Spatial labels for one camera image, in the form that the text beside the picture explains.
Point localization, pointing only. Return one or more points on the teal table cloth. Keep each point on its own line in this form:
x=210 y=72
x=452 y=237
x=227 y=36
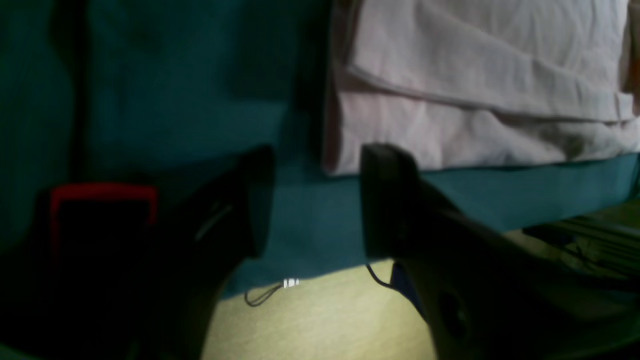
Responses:
x=125 y=90

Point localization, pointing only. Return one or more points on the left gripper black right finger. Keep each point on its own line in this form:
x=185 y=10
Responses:
x=482 y=296

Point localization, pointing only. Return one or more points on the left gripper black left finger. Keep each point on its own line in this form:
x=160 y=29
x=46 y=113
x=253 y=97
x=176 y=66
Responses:
x=153 y=300

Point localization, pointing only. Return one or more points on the red black clamp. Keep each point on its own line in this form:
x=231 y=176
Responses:
x=98 y=218

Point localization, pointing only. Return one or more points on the pink T-shirt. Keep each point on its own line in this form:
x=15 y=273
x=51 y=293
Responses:
x=482 y=83

